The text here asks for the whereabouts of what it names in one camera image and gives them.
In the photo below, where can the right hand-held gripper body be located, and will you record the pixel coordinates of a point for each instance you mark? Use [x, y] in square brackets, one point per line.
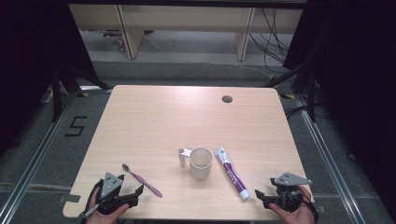
[289, 179]

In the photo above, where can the purple white toothpaste tube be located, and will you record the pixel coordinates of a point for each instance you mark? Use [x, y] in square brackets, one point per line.
[232, 174]

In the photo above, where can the person's right hand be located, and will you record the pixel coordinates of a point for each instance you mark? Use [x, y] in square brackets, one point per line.
[295, 217]

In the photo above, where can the beige wooden desk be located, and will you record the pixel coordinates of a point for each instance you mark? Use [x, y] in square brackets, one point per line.
[186, 18]

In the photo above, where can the pink grey toothbrush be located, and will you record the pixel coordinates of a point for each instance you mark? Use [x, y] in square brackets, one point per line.
[141, 179]

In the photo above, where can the black metal stand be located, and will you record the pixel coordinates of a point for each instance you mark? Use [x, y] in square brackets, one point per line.
[56, 99]
[311, 99]

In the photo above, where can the aluminium floor rail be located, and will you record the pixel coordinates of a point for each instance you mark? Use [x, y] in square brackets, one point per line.
[327, 155]
[34, 155]

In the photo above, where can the yellow floor tape piece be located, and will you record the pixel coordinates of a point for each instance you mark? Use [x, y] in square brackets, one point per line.
[288, 96]
[271, 76]

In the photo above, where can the black curtain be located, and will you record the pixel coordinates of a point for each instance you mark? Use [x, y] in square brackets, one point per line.
[358, 77]
[31, 62]

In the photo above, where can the person's left hand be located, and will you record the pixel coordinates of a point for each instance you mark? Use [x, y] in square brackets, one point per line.
[102, 218]

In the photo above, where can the small colourful items under desk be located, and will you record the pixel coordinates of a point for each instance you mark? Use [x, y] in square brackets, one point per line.
[120, 43]

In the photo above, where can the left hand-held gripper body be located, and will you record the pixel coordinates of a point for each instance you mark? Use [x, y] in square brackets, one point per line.
[110, 186]

